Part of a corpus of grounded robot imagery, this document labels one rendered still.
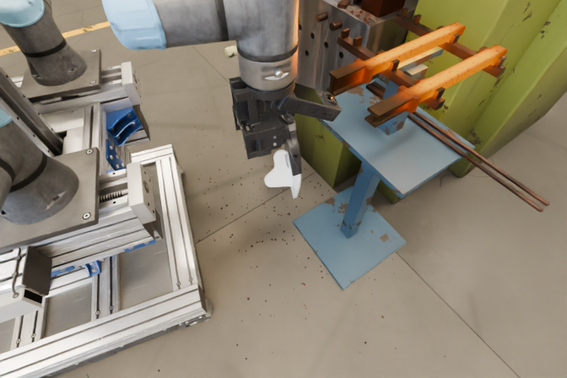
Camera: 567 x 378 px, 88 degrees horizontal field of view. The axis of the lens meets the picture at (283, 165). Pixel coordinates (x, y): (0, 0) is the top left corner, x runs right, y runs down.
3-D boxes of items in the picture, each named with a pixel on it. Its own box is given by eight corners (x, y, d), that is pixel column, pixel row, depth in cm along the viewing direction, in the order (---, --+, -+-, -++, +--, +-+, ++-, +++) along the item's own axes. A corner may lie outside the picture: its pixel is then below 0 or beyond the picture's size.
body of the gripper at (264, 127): (235, 131, 50) (224, 68, 41) (283, 119, 52) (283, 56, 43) (248, 164, 46) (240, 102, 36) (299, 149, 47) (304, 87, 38)
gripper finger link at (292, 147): (285, 171, 50) (274, 121, 47) (294, 169, 50) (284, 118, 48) (294, 179, 45) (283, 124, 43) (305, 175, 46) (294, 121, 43)
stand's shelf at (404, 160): (401, 198, 77) (403, 194, 75) (310, 112, 98) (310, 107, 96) (472, 151, 87) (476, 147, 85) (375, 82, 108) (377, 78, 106)
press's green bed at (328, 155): (332, 189, 165) (346, 128, 128) (293, 147, 184) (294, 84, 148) (401, 147, 185) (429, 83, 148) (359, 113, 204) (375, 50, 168)
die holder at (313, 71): (347, 128, 128) (370, 26, 93) (294, 83, 147) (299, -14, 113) (430, 83, 148) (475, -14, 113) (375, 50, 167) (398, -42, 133)
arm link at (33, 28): (18, 57, 82) (-22, 6, 71) (18, 35, 89) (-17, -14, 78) (65, 46, 85) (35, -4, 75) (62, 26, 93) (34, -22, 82)
